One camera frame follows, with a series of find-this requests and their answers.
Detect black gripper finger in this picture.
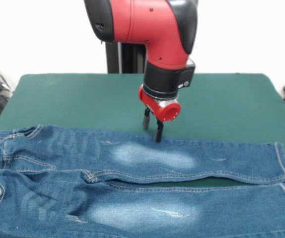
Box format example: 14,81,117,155
142,108,152,131
153,119,165,143

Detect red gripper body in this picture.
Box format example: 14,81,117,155
138,84,182,123

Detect blue denim jeans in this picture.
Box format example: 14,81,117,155
0,124,285,238

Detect dark green table cloth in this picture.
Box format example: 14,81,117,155
0,72,285,238

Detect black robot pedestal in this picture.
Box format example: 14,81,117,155
100,41,149,74

